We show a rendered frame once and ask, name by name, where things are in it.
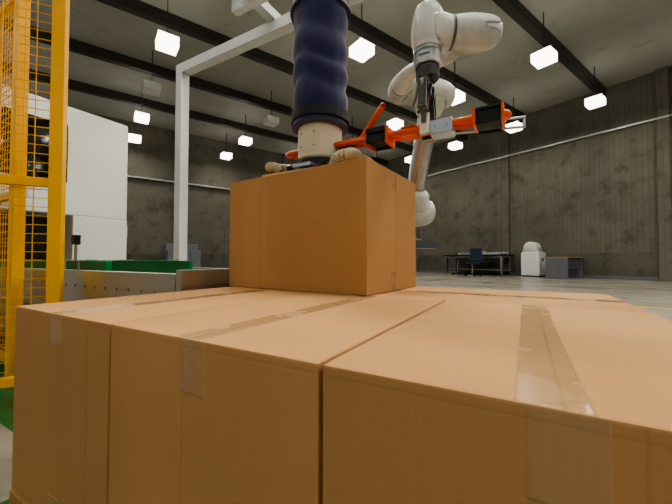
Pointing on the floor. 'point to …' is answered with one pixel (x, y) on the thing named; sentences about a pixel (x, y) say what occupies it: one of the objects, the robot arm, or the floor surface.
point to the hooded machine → (533, 260)
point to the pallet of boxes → (187, 253)
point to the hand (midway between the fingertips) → (427, 129)
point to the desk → (564, 267)
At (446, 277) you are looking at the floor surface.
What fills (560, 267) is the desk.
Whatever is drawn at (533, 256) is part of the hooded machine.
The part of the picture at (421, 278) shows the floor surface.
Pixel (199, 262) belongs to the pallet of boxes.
